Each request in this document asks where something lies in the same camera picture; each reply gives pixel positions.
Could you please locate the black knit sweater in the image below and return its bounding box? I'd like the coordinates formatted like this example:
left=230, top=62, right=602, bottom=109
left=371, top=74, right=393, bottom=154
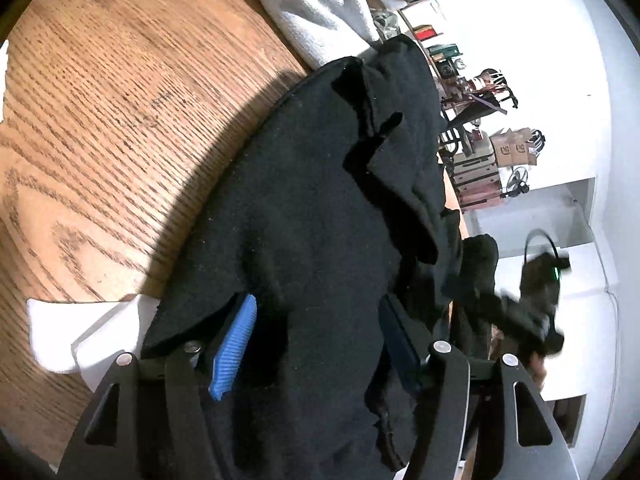
left=143, top=37, right=497, bottom=479

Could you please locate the black folding cart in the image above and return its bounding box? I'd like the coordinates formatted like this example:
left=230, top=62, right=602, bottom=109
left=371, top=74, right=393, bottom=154
left=440, top=68, right=520, bottom=155

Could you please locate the person right hand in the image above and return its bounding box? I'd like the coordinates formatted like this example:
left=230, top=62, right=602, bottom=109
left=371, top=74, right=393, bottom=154
left=526, top=352, right=547, bottom=390

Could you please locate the white folded napkin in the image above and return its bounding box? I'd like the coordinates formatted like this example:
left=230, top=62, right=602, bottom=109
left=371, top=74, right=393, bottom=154
left=26, top=295, right=160, bottom=390

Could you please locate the cardboard boxes stack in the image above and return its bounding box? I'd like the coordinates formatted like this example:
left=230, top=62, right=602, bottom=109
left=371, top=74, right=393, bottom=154
left=489, top=128, right=546, bottom=167

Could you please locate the light grey folded sweater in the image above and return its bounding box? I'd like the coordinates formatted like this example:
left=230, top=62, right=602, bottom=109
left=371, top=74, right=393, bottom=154
left=259, top=0, right=381, bottom=70

